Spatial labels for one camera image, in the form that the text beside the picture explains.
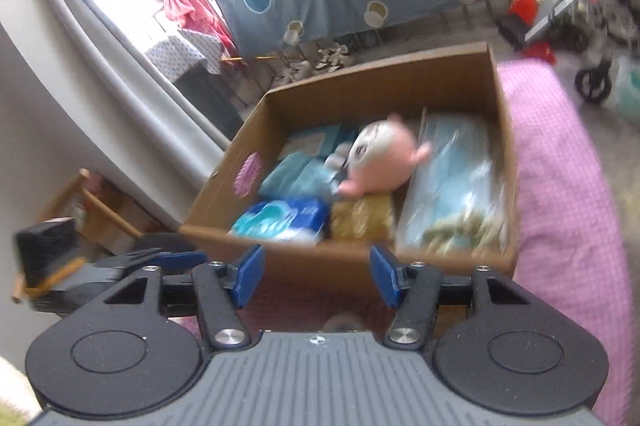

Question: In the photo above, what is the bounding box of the light blue packet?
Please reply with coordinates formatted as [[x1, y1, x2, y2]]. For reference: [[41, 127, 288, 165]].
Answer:
[[277, 122, 361, 159]]

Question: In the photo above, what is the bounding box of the baby stroller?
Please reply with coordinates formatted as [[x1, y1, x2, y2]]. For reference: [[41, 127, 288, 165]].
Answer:
[[495, 0, 640, 104]]

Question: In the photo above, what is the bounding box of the white fluffy blanket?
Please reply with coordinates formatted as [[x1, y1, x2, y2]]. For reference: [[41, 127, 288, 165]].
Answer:
[[0, 353, 31, 426]]

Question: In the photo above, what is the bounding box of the teal knitted cloth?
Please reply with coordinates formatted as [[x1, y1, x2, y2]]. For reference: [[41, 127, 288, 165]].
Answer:
[[259, 152, 341, 202]]

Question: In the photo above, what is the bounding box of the brown cardboard box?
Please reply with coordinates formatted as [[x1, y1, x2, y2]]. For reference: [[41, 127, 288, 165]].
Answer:
[[177, 41, 521, 302]]

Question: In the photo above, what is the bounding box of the pack of blue face masks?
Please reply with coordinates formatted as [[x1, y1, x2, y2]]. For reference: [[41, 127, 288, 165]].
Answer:
[[397, 109, 510, 252]]

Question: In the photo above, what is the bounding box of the pink plush toy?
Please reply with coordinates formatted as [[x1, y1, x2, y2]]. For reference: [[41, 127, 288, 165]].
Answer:
[[336, 113, 433, 197]]

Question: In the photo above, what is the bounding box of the pair of white sneakers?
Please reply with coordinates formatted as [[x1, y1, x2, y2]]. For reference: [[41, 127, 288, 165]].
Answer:
[[312, 42, 353, 72]]

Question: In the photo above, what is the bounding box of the pink gingham bedsheet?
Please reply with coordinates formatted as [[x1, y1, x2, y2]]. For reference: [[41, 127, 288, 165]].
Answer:
[[170, 59, 638, 426]]

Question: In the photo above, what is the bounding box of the wooden rack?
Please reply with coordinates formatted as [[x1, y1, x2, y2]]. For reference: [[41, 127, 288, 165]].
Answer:
[[37, 169, 166, 257]]

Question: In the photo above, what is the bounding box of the white dotted cloth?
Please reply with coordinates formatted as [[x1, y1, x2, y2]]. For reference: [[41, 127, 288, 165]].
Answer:
[[145, 29, 223, 82]]

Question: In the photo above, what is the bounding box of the yellow packet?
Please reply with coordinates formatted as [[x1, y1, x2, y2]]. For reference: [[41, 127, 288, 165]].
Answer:
[[330, 192, 396, 241]]

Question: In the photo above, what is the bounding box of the pair of white shoes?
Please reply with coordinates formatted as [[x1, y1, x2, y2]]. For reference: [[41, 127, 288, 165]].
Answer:
[[270, 60, 313, 90]]

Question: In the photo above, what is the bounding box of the pale green plastic bag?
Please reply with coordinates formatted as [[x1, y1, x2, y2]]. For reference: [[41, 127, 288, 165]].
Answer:
[[615, 56, 640, 127]]

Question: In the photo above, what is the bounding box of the pink hanging garment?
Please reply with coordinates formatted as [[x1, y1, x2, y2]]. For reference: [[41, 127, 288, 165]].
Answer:
[[162, 0, 241, 57]]

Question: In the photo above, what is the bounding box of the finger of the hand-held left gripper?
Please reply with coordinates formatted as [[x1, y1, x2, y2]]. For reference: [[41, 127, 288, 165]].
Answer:
[[125, 247, 208, 276]]

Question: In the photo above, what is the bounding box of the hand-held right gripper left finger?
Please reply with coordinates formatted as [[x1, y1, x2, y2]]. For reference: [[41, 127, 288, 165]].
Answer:
[[102, 244, 266, 349]]

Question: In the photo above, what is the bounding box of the white window ledge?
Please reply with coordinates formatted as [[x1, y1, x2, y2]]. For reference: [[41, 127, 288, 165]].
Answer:
[[0, 0, 241, 207]]

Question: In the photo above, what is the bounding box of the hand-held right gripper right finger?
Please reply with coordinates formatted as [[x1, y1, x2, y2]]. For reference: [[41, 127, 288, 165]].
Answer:
[[369, 244, 532, 349]]

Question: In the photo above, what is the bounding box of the blue white tissue pack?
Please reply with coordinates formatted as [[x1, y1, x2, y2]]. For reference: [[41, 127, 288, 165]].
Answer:
[[229, 197, 331, 246]]

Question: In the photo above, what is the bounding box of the small red plastic bag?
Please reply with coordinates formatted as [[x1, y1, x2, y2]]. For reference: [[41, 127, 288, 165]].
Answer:
[[507, 0, 541, 23]]

